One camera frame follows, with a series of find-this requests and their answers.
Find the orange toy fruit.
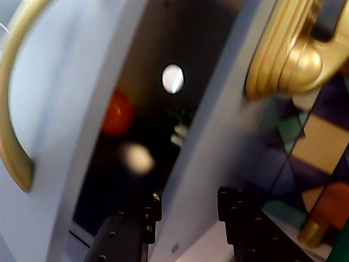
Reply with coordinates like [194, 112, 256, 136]
[102, 90, 137, 136]

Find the white toy egg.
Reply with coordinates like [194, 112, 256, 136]
[119, 141, 157, 176]

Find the gold handle of shopping-list door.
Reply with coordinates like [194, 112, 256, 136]
[0, 0, 52, 194]

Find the blue toy kitchen unit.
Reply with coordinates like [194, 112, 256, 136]
[68, 0, 349, 262]

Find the gold toy telephone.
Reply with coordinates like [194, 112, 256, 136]
[243, 0, 349, 100]

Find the small gold knob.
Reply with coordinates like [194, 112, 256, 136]
[297, 218, 329, 249]

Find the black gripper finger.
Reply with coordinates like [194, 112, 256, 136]
[217, 186, 314, 262]
[84, 190, 164, 262]

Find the blue door with shopping list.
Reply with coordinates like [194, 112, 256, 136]
[0, 0, 149, 262]

